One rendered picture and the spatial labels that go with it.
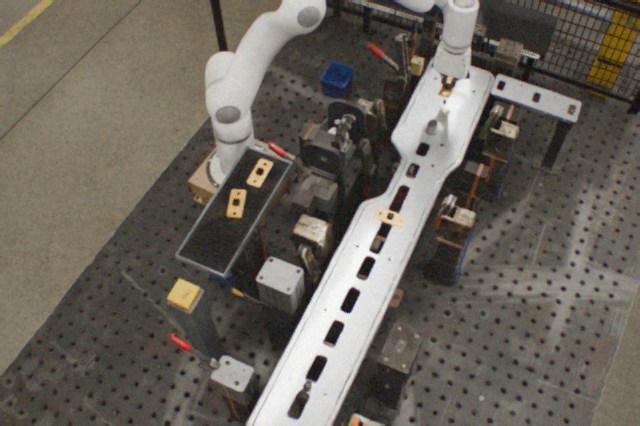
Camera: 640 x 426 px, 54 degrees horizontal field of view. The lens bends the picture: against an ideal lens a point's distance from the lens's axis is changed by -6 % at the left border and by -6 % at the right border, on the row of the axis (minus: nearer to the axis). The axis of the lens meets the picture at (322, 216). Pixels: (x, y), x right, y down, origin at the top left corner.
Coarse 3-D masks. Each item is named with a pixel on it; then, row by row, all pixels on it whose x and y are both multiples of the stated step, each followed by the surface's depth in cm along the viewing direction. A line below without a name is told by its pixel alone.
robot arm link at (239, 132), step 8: (216, 56) 187; (224, 56) 186; (232, 56) 187; (208, 64) 187; (216, 64) 184; (224, 64) 184; (208, 72) 185; (216, 72) 183; (224, 72) 182; (208, 80) 184; (248, 112) 196; (240, 120) 195; (248, 120) 196; (216, 128) 195; (224, 128) 194; (232, 128) 194; (240, 128) 195; (248, 128) 197; (216, 136) 198; (224, 136) 196; (232, 136) 195; (240, 136) 196; (248, 136) 199; (232, 144) 198
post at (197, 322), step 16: (192, 304) 155; (208, 304) 162; (176, 320) 163; (192, 320) 157; (208, 320) 168; (192, 336) 171; (208, 336) 172; (208, 352) 177; (224, 352) 190; (208, 368) 191
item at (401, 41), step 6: (396, 36) 193; (402, 36) 192; (396, 42) 191; (402, 42) 191; (408, 42) 190; (396, 48) 193; (402, 48) 192; (402, 54) 194; (402, 60) 196; (402, 66) 198; (408, 66) 201; (402, 72) 200; (408, 72) 203
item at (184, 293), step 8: (184, 280) 156; (176, 288) 155; (184, 288) 155; (192, 288) 155; (168, 296) 154; (176, 296) 154; (184, 296) 154; (192, 296) 154; (176, 304) 153; (184, 304) 152
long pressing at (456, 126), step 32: (416, 96) 207; (480, 96) 207; (416, 128) 200; (448, 128) 200; (416, 160) 193; (448, 160) 193; (416, 192) 187; (352, 224) 182; (416, 224) 182; (352, 256) 177; (384, 256) 177; (320, 288) 172; (384, 288) 172; (320, 320) 167; (352, 320) 167; (288, 352) 162; (320, 352) 163; (352, 352) 162; (288, 384) 158; (320, 384) 158; (256, 416) 154; (320, 416) 154
